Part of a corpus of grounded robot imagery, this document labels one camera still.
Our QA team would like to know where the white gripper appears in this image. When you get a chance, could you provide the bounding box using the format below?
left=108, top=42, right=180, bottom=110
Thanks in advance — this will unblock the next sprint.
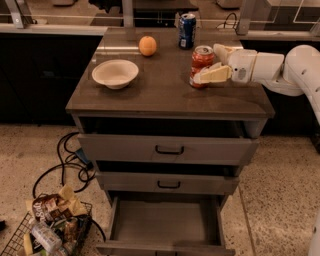
left=193, top=43, right=257, bottom=84

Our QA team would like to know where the red coke can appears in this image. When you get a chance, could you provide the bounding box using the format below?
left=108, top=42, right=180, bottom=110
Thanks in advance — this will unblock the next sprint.
left=189, top=45, right=214, bottom=88

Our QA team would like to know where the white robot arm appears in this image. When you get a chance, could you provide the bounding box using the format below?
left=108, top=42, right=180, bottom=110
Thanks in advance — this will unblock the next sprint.
left=196, top=44, right=320, bottom=256

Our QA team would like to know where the blue pepsi can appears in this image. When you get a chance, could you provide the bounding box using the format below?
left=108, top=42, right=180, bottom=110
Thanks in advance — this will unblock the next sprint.
left=178, top=13, right=196, bottom=49

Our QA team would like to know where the white paper bowl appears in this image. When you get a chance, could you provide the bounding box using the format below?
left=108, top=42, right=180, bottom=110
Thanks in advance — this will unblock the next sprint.
left=92, top=59, right=139, bottom=90

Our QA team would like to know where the orange fruit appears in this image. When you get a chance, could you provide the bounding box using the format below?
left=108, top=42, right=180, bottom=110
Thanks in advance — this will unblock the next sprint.
left=139, top=36, right=157, bottom=57

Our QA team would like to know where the grey drawer cabinet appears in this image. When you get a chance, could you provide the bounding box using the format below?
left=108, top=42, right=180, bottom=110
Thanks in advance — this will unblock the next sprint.
left=65, top=27, right=276, bottom=256

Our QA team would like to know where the top drawer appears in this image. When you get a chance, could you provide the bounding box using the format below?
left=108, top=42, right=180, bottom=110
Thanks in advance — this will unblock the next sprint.
left=78, top=134, right=258, bottom=166

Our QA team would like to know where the middle drawer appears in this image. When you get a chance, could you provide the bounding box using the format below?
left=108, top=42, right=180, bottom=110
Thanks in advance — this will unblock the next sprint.
left=97, top=172, right=239, bottom=195

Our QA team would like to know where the open bottom drawer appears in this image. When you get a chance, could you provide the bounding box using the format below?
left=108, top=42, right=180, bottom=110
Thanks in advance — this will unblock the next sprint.
left=96, top=195, right=235, bottom=256

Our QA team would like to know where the brown snack bag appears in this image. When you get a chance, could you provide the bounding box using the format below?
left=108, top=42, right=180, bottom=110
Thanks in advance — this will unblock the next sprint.
left=26, top=184, right=87, bottom=223

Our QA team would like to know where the clear plastic bottle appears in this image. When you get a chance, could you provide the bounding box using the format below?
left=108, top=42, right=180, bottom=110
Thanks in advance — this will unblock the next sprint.
left=31, top=222, right=62, bottom=253

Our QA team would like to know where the yellow sponge in basket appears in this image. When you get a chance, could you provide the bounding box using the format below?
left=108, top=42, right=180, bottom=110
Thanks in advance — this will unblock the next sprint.
left=23, top=233, right=33, bottom=256

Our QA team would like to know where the black floor cable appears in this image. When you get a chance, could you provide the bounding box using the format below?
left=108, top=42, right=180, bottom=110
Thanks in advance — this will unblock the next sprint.
left=31, top=131, right=107, bottom=242

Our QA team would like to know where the wire basket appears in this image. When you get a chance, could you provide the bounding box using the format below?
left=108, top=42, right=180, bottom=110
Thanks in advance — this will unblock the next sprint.
left=0, top=202, right=92, bottom=256

